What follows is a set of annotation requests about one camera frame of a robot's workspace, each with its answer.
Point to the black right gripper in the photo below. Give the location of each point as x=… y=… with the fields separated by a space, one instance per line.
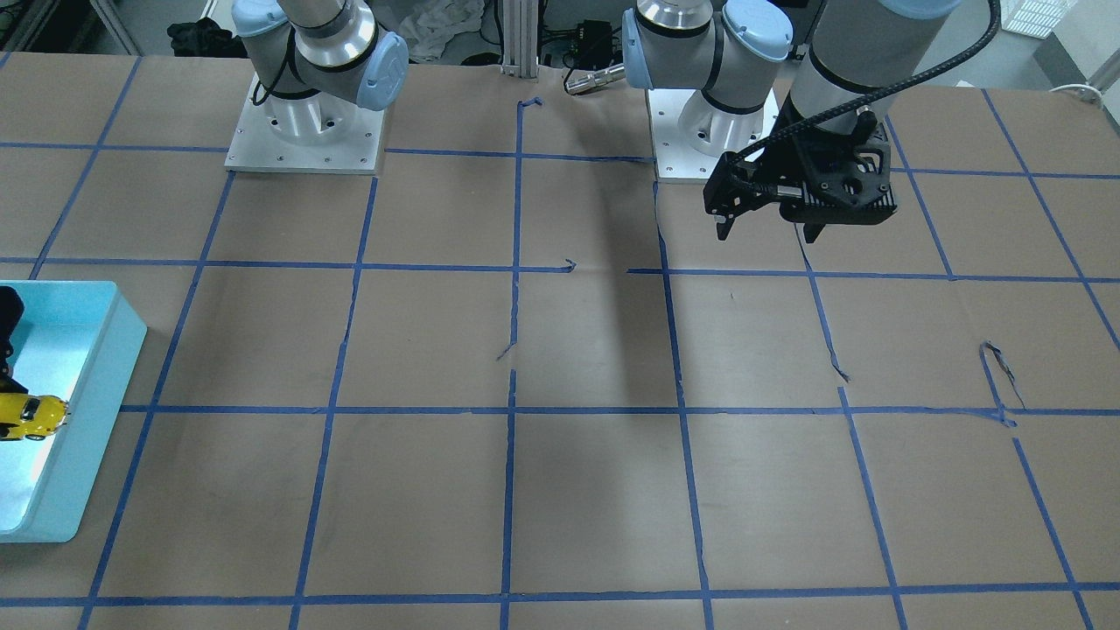
x=7 y=325

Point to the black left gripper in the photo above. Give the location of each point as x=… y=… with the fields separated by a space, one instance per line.
x=781 y=164

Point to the yellow beetle toy car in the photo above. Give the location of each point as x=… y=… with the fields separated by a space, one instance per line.
x=32 y=417

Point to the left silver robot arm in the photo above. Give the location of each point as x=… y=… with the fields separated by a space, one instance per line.
x=857 y=59

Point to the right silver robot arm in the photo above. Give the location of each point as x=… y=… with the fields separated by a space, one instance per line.
x=111 y=170

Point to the turquoise plastic bin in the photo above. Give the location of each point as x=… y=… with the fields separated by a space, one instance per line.
x=69 y=349

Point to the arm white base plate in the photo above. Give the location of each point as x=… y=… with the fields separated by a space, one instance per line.
x=689 y=134
x=318 y=135

